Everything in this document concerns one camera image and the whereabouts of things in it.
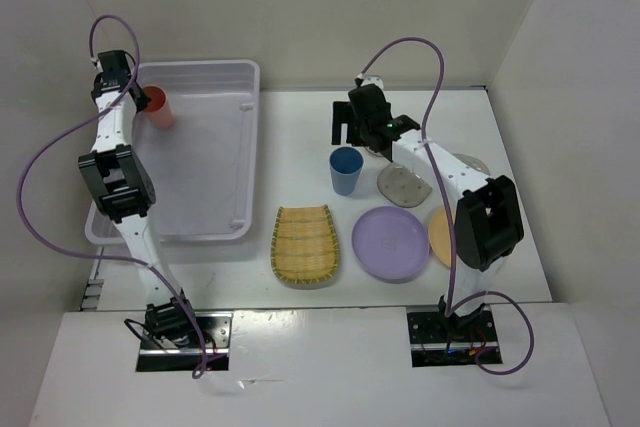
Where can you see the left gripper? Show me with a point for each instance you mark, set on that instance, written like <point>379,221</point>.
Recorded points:
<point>143,100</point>

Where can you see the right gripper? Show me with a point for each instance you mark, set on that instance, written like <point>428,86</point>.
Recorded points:
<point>343,113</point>

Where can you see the red plastic cup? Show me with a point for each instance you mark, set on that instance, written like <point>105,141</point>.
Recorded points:
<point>158,110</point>

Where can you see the blue plastic cup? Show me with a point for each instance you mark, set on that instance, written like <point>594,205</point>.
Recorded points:
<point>345,164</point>

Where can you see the purple plastic plate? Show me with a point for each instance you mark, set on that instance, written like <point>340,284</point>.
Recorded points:
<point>390,244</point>

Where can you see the yellow plastic plate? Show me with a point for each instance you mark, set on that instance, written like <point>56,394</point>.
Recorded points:
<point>439,237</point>

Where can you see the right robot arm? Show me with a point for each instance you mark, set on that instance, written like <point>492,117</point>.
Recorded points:
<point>482,213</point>

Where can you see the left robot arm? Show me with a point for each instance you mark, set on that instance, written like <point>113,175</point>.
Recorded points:
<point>123,192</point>

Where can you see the translucent plastic bin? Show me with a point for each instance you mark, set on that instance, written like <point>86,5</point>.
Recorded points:
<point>203,166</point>

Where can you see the woven bamboo tray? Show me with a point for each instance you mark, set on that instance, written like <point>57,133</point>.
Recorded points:
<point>304,247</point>

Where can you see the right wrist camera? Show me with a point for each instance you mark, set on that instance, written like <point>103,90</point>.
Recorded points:
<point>363,80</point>

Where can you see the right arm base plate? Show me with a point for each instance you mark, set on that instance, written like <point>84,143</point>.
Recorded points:
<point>434,344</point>

